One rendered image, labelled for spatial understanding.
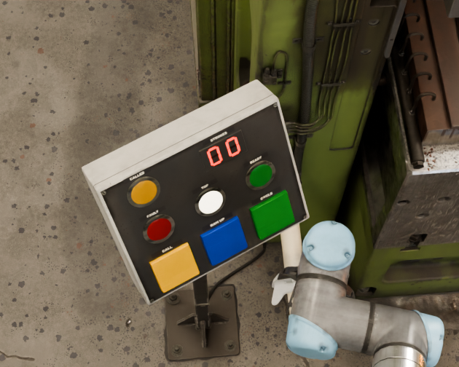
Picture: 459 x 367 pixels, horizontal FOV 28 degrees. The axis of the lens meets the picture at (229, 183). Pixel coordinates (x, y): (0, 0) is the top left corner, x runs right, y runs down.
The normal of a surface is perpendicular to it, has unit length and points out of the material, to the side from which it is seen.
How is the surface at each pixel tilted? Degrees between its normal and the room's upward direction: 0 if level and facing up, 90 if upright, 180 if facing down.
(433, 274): 0
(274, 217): 60
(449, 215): 90
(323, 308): 4
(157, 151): 30
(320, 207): 90
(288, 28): 90
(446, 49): 0
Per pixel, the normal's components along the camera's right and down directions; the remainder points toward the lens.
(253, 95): -0.25, -0.74
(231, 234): 0.43, 0.49
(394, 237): 0.09, 0.91
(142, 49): 0.00, -0.39
